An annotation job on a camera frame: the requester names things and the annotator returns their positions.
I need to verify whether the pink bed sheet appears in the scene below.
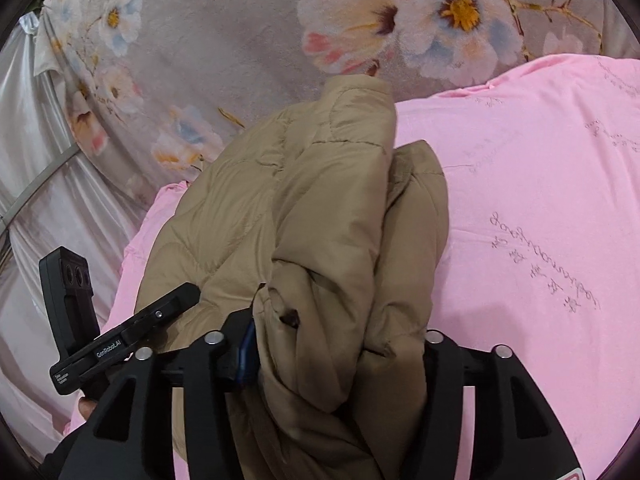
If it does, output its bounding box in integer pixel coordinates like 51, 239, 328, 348
65, 54, 640, 480

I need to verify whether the grey curved pole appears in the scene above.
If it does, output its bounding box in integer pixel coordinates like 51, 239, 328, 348
0, 142, 81, 226

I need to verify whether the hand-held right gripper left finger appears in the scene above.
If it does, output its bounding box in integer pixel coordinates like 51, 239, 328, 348
57, 310, 261, 480

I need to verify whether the white satin curtain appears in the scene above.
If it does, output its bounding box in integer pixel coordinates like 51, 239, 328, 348
0, 10, 151, 466

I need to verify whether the khaki padded jacket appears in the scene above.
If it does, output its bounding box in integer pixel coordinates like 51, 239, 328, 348
134, 75, 450, 480

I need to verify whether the grey floral blanket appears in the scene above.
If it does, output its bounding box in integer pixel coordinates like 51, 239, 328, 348
35, 0, 640, 206

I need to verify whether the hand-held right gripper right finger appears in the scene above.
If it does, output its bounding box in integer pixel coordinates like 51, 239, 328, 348
395, 330, 583, 480

